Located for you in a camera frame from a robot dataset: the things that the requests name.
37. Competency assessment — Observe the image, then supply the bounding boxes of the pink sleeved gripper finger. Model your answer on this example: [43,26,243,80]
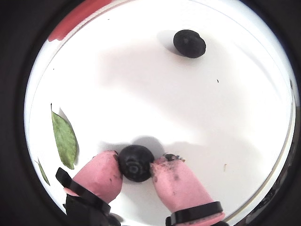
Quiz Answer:
[151,153,232,226]
[55,151,123,226]

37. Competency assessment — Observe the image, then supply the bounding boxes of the thin curved wooden rod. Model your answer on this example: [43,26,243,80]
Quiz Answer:
[227,80,296,223]

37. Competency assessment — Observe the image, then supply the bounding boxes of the red collapsible silicone cup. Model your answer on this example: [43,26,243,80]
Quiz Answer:
[48,0,113,42]

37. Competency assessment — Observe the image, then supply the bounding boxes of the small green leaf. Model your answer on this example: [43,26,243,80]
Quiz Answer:
[50,103,79,170]

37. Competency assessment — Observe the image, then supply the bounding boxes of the large green leaf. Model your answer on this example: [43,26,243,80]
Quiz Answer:
[34,158,51,186]

